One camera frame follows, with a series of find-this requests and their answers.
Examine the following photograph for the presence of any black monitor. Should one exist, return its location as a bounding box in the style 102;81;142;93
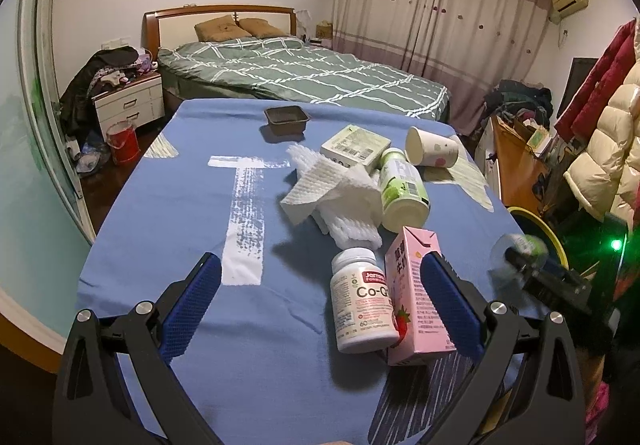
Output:
557;57;600;114

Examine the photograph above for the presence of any cream puffer jacket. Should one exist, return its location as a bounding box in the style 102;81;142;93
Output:
563;70;640;227

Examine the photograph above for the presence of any brown pillow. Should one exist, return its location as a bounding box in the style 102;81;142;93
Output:
194;16;252;42
239;18;288;38

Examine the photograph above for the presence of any white green wrapper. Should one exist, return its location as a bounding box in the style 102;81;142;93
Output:
492;233;545;282

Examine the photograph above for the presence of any pink beige curtain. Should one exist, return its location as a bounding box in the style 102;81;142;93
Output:
331;0;557;91

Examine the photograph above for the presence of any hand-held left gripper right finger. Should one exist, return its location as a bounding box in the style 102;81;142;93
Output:
420;252;586;445

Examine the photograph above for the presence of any wooden desk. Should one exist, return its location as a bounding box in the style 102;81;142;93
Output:
486;114;566;238

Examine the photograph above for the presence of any white nightstand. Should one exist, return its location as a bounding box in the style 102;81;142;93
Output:
91;71;165;128

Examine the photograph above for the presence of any brown plastic tray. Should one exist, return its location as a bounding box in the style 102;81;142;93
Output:
264;106;310;137

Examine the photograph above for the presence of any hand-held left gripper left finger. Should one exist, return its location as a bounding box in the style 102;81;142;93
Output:
52;252;223;445

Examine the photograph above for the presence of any green white drink bottle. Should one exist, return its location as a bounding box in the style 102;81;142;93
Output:
379;148;432;233

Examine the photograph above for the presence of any small green box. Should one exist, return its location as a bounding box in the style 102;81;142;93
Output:
524;126;552;152

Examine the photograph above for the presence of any white green flat box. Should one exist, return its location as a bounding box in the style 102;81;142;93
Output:
320;124;392;172

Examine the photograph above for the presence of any pink milk carton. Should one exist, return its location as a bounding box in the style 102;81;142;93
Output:
385;225;455;367

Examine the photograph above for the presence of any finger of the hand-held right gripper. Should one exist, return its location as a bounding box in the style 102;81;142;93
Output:
504;247;592;300

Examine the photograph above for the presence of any wooden bed headboard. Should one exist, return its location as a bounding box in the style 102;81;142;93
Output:
143;4;296;51

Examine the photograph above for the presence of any white foam net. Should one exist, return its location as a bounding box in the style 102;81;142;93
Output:
286;144;384;249

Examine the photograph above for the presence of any white paper towel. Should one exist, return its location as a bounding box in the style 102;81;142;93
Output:
279;156;381;226

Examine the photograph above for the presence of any yellow rimmed trash bin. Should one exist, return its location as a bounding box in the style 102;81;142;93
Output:
507;206;569;272

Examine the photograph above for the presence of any dotted white paper cup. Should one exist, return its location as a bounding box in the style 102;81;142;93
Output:
405;126;460;169

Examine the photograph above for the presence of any red bucket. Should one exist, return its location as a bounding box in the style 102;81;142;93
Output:
105;121;141;166

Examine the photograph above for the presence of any red jacket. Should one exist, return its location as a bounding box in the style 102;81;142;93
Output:
555;18;640;142

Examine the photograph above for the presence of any white supplement bottle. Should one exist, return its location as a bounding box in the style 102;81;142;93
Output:
329;247;401;354

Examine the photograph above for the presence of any glass sliding door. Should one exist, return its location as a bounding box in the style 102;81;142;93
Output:
0;0;97;251

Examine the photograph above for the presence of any bed with green duvet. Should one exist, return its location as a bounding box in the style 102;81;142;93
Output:
157;36;450;121

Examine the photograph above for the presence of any dark clothes pile on nightstand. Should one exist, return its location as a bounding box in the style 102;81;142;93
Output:
59;45;153;138

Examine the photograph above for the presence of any pile of dark clothes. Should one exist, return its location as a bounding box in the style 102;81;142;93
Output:
482;79;554;127

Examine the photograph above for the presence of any blue printed tablecloth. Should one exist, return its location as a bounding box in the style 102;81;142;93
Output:
75;98;526;445

